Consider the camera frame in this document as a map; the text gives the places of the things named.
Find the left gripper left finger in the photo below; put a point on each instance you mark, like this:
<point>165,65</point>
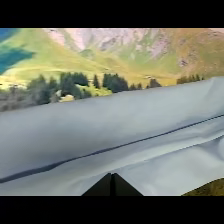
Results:
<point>100,187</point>

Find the light blue shirt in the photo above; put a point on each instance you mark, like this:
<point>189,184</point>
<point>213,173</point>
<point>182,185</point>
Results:
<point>110,140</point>

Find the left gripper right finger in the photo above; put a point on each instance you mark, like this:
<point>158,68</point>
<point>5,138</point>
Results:
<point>126,187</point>

